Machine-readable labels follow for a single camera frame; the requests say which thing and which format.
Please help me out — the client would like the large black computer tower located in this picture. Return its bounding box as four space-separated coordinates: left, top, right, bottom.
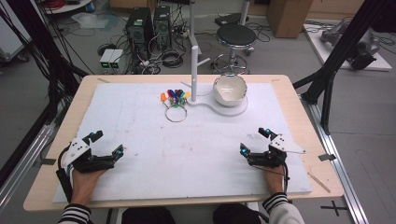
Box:
125 7 155 53

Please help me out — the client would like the white bowl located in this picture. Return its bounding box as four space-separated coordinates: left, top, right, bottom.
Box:
212 73 248 107

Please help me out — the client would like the white foam mat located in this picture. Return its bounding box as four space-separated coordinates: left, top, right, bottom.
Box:
52 81 313 204

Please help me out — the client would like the coiled black cable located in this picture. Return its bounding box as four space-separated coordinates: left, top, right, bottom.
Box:
161 48 185 69

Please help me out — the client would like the cardboard box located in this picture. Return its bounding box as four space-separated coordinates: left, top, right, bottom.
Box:
266 0 314 39

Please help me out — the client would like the flat black device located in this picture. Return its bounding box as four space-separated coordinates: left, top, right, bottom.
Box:
214 12 250 27

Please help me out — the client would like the person's right hand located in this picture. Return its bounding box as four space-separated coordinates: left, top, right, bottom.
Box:
262 164 287 195

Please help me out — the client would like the white power supply box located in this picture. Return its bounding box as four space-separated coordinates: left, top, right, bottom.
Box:
99 49 116 71
109 49 125 70

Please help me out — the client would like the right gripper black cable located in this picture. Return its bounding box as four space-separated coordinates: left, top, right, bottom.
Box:
280 163 290 194

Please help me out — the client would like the thin wooden stick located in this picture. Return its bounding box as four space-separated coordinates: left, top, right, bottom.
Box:
307 172 332 194

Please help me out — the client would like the key ring with coloured tags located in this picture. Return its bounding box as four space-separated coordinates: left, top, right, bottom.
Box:
160 89 191 123

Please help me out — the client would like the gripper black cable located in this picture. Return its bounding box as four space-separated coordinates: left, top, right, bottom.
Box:
280 163 290 194
55 145 75 203

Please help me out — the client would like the aluminium floor rail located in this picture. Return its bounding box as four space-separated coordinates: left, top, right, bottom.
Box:
300 92 370 224
0 123 56 213

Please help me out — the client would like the slim black computer tower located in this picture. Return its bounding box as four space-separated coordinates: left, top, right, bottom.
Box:
153 5 173 49

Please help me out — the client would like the grey and black machine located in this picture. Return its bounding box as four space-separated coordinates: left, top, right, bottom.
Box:
320 21 383 71

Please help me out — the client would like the person's right leg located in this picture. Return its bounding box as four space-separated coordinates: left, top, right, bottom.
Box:
212 203 263 224

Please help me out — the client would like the wooden table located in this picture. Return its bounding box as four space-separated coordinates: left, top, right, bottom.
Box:
22 74 345 213

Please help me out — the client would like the white stand with pole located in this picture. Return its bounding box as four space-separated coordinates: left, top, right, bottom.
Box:
181 45 249 118

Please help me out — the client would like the black round stool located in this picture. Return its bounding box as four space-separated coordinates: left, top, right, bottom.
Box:
211 23 258 75

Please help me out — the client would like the person's left leg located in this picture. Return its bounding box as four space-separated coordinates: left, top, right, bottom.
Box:
120 206 177 224

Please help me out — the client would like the white desk leg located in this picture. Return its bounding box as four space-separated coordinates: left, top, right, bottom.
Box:
187 0 204 56

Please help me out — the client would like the clear plastic sheet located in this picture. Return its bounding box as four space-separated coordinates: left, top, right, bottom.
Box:
70 11 121 31

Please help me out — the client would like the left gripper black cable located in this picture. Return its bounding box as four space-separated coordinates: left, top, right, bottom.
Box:
55 145 75 203

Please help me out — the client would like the black metal frame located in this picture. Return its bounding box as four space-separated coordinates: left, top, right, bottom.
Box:
0 0 96 125
292 0 396 135

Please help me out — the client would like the white platform board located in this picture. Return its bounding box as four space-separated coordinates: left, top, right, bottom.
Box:
303 22 393 72

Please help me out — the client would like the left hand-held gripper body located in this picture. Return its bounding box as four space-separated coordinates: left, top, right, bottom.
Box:
61 137 116 174

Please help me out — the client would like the person's leg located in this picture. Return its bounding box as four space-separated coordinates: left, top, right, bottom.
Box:
120 206 177 224
212 203 263 224

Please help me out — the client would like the person's left hand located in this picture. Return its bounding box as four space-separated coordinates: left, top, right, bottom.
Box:
68 166 108 207

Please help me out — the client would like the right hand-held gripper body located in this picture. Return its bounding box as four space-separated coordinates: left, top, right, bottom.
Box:
247 133 307 168

